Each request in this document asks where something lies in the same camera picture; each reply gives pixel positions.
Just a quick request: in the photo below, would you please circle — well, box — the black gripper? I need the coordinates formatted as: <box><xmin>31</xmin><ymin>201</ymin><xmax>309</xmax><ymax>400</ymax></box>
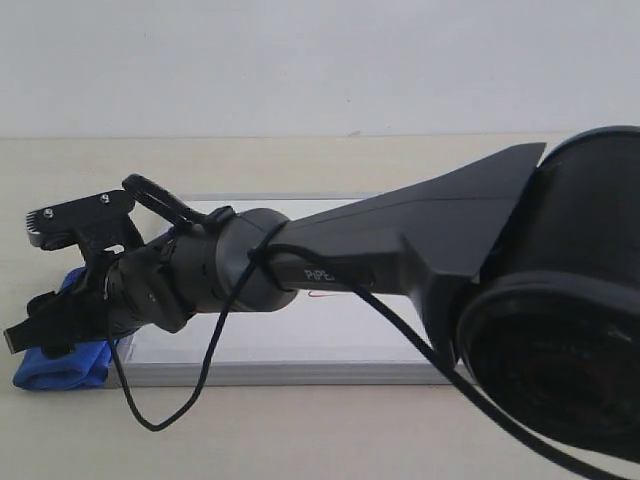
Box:
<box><xmin>3</xmin><ymin>235</ymin><xmax>195</xmax><ymax>358</ymax></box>

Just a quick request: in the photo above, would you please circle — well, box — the blue microfibre cloth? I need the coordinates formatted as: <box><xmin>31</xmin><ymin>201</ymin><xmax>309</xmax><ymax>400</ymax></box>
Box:
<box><xmin>12</xmin><ymin>267</ymin><xmax>119</xmax><ymax>391</ymax></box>

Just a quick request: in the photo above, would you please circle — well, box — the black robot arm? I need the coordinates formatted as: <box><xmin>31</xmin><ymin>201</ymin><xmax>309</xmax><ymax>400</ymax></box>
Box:
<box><xmin>4</xmin><ymin>126</ymin><xmax>639</xmax><ymax>461</ymax></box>

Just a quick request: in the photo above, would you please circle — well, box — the white board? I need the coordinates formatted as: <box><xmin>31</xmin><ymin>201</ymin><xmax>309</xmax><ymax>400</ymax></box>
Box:
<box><xmin>102</xmin><ymin>191</ymin><xmax>471</xmax><ymax>390</ymax></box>

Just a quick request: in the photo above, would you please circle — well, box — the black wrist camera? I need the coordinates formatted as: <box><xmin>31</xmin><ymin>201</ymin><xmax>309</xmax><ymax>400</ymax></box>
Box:
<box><xmin>25</xmin><ymin>189</ymin><xmax>144</xmax><ymax>264</ymax></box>

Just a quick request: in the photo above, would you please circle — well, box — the black cable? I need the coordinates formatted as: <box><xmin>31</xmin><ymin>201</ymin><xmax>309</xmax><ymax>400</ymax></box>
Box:
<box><xmin>107</xmin><ymin>173</ymin><xmax>616</xmax><ymax>480</ymax></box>

